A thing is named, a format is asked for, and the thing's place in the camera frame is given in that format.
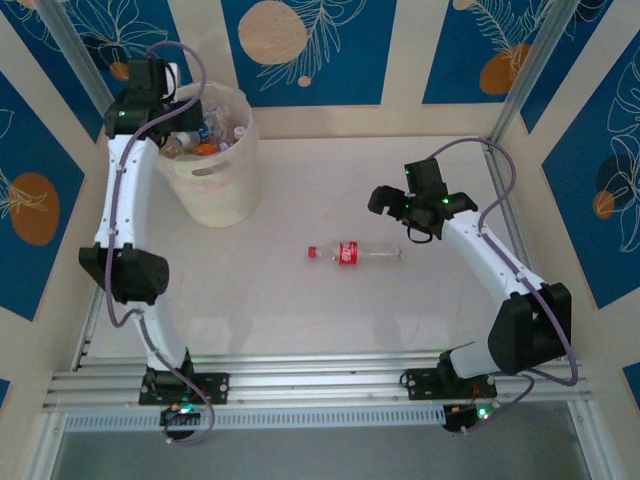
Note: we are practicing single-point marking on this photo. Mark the orange juice bottle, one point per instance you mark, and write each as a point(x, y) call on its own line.
point(205, 149)

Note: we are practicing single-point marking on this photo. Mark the aluminium frame post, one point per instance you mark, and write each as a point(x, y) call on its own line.
point(63, 25)
point(543, 50)

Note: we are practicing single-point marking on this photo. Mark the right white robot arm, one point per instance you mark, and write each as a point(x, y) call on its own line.
point(485, 250)

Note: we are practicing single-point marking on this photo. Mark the red label cola bottle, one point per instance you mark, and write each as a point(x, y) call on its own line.
point(347, 252)

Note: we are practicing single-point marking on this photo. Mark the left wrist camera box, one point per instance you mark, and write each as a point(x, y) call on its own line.
point(172, 80)

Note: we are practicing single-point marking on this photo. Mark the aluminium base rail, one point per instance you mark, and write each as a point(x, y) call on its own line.
point(310, 387)

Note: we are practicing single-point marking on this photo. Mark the white plastic bin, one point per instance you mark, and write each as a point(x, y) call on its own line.
point(225, 195)

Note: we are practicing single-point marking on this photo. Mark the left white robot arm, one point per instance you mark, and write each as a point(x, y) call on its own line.
point(125, 200)

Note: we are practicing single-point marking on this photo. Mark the aluminium side rail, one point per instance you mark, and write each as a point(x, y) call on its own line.
point(86, 335)
point(521, 250)

